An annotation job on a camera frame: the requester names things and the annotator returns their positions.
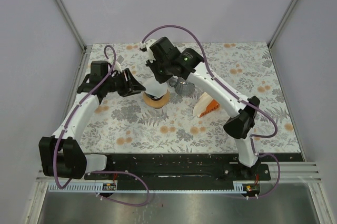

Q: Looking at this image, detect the orange coffee filter box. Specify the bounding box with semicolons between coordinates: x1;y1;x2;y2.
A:
198;99;220;118

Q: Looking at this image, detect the aluminium rail frame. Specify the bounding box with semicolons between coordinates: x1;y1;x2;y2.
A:
36;162;321;183

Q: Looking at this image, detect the white slotted cable duct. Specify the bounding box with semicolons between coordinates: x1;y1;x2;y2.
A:
47;181;248;194

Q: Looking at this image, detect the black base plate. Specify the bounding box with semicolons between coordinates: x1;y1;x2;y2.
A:
85;154;271;191

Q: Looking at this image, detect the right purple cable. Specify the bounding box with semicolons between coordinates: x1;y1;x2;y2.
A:
141;25;281;200

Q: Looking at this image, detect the clear glass dripper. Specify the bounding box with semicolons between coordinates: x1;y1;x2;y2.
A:
168;77;195;96

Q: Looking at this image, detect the light wooden dripper ring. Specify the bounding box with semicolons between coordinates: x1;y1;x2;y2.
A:
143;91;171;109

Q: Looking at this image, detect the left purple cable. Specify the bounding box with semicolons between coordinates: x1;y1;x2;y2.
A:
54;45;151;207

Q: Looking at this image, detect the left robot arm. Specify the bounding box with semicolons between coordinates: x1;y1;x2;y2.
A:
38;61;145;179

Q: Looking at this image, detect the purple cable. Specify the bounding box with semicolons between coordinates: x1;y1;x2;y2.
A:
54;45;151;207
141;25;281;200

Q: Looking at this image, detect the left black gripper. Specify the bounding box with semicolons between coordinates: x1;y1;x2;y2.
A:
104;68;145;97

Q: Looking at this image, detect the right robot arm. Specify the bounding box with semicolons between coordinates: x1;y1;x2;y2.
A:
141;37;260;180

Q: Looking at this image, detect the white paper coffee filter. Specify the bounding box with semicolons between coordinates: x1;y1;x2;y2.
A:
143;77;168;99

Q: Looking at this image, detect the floral table mat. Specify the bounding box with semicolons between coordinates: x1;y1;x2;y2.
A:
80;42;300;153

